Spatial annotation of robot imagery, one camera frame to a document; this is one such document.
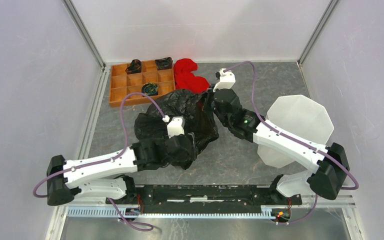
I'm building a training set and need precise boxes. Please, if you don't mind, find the black plastic trash bag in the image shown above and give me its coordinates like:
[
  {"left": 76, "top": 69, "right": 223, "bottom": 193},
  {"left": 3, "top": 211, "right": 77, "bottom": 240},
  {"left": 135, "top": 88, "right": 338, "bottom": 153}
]
[{"left": 133, "top": 88, "right": 220, "bottom": 170}]

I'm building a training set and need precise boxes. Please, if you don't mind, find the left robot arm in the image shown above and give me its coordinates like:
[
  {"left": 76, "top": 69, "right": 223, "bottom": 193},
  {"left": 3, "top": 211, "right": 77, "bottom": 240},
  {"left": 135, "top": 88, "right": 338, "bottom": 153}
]
[{"left": 46, "top": 133, "right": 198, "bottom": 206}]

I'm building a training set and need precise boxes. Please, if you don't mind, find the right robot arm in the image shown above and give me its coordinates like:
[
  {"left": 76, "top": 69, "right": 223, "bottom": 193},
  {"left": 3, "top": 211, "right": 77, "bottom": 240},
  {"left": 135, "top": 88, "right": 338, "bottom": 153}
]
[{"left": 202, "top": 88, "right": 350, "bottom": 204}]

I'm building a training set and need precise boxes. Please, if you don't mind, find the white plastic trash bin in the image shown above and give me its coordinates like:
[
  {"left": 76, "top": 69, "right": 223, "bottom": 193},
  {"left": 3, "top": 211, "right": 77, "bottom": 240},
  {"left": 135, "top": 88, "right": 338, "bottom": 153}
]
[{"left": 256, "top": 94, "right": 335, "bottom": 169}]

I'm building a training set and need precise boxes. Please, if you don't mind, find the red cloth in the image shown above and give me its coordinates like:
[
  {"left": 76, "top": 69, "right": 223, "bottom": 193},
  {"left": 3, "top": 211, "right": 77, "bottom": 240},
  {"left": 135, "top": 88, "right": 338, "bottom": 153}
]
[{"left": 173, "top": 58, "right": 210, "bottom": 94}]

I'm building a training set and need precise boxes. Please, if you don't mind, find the black bag roll right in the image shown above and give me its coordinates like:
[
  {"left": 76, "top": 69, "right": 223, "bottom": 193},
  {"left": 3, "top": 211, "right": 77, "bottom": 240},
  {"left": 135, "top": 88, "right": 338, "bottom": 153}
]
[{"left": 154, "top": 57, "right": 173, "bottom": 71}]

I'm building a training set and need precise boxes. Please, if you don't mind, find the black green bag roll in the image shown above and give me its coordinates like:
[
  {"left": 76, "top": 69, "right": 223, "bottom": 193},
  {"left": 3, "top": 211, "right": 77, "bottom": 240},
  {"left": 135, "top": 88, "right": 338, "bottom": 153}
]
[{"left": 141, "top": 82, "right": 158, "bottom": 96}]

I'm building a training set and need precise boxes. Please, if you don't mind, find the black bag roll left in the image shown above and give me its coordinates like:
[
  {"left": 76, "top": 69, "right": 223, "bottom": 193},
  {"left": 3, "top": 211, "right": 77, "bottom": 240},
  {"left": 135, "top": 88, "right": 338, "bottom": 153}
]
[{"left": 125, "top": 59, "right": 142, "bottom": 75}]

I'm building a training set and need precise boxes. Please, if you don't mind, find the wooden compartment tray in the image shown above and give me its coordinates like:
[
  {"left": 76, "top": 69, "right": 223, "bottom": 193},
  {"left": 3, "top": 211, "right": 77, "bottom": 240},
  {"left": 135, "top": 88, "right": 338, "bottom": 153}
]
[{"left": 108, "top": 59, "right": 175, "bottom": 108}]

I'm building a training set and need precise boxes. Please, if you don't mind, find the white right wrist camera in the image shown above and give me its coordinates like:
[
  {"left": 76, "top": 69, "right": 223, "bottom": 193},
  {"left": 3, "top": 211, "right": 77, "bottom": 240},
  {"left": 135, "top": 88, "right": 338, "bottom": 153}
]
[{"left": 212, "top": 68, "right": 236, "bottom": 92}]

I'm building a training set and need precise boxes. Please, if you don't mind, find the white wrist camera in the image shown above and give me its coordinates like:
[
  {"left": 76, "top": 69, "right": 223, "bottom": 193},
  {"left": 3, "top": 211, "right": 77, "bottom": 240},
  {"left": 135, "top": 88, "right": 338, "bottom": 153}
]
[
  {"left": 162, "top": 115, "right": 185, "bottom": 138},
  {"left": 212, "top": 68, "right": 236, "bottom": 92}
]

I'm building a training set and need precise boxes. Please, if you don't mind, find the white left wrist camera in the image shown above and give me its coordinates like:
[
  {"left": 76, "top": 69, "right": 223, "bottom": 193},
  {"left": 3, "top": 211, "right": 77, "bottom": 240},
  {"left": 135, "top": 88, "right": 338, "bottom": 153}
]
[{"left": 162, "top": 115, "right": 185, "bottom": 138}]

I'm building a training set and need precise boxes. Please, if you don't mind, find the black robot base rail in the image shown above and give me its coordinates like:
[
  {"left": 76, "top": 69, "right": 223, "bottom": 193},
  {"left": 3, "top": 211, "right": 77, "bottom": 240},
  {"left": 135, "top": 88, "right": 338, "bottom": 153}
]
[{"left": 113, "top": 175, "right": 303, "bottom": 214}]

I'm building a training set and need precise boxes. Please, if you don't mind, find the white slotted cable duct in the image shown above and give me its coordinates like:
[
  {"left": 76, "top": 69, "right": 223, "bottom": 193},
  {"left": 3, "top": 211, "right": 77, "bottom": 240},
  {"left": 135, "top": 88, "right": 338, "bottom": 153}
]
[{"left": 67, "top": 206, "right": 280, "bottom": 220}]

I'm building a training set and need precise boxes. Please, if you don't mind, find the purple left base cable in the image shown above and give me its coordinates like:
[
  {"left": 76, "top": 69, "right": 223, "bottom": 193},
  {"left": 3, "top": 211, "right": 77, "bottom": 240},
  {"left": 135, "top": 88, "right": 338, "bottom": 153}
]
[{"left": 107, "top": 198, "right": 155, "bottom": 232}]

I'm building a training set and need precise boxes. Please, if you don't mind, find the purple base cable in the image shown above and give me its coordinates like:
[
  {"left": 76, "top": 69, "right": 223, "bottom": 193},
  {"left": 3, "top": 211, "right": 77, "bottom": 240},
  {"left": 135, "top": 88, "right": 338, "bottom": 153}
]
[
  {"left": 107, "top": 198, "right": 155, "bottom": 232},
  {"left": 276, "top": 193, "right": 319, "bottom": 226}
]

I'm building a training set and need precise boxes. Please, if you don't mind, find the right aluminium corner post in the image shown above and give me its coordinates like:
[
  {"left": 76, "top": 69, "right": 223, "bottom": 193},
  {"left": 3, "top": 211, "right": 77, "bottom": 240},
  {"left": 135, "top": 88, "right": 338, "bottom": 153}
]
[{"left": 297, "top": 0, "right": 340, "bottom": 68}]

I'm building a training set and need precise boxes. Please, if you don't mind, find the aluminium corner post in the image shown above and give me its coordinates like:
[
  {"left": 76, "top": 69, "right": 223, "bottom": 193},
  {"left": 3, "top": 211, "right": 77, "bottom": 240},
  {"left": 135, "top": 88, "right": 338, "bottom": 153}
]
[
  {"left": 297, "top": 0, "right": 340, "bottom": 68},
  {"left": 62, "top": 0, "right": 106, "bottom": 69}
]

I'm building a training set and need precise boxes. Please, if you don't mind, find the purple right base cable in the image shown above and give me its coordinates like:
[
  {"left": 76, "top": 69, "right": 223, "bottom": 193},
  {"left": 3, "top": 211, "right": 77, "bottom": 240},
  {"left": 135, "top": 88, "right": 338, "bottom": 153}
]
[{"left": 276, "top": 193, "right": 319, "bottom": 226}]

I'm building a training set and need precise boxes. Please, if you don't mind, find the left aluminium corner post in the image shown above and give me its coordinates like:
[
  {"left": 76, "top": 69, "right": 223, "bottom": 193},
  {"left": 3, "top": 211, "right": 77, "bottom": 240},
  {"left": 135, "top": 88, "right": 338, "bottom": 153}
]
[{"left": 62, "top": 0, "right": 106, "bottom": 69}]

